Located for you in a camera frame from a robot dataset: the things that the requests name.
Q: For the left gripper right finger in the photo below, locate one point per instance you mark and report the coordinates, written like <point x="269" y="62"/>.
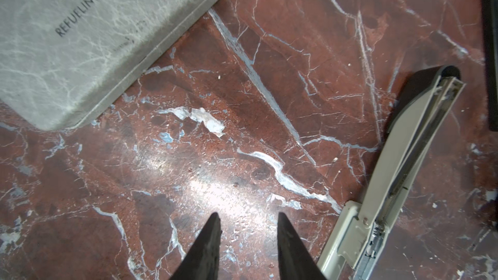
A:
<point x="294" y="260"/>

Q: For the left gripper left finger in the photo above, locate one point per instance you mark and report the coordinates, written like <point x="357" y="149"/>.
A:
<point x="202" y="260"/>

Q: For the white black stapler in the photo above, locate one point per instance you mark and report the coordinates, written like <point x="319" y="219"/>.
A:
<point x="359" y="237"/>

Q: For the grey pad under tool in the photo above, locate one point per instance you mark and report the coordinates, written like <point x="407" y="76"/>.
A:
<point x="63" y="62"/>

